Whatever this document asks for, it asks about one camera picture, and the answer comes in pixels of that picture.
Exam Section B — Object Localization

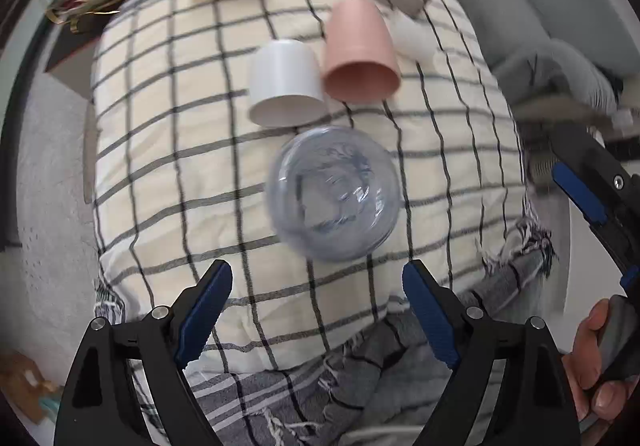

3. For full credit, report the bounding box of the cardboard box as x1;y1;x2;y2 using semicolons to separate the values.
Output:
0;350;64;425

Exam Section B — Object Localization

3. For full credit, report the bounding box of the person's right hand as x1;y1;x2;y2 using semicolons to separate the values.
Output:
562;298;640;423

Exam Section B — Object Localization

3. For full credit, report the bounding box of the grey striped blanket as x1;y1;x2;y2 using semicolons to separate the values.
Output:
94;213;557;446

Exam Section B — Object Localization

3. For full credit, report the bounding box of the pink cup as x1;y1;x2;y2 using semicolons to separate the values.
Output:
322;0;402;104

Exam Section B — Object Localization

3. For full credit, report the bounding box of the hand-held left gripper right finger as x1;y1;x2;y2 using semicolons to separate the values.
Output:
401;259;582;446

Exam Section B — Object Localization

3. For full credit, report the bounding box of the small white round object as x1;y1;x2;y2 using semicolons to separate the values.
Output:
389;12;442;62

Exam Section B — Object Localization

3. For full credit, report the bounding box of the cream checked cloth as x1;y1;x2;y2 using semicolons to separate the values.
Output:
90;0;532;377

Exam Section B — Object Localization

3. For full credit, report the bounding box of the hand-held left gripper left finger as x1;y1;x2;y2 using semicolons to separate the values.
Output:
54;259;234;446

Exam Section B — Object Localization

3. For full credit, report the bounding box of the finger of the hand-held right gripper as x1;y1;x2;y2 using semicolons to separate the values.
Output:
620;264;640;294
546;125;640;271

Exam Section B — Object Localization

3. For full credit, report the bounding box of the clear glass cup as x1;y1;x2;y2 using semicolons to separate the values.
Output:
266;126;404;263

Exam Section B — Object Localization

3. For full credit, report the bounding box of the white cup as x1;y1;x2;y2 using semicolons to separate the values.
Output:
248;39;327;129

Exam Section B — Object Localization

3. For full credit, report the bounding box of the grey sofa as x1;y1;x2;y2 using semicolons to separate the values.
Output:
404;0;632;119

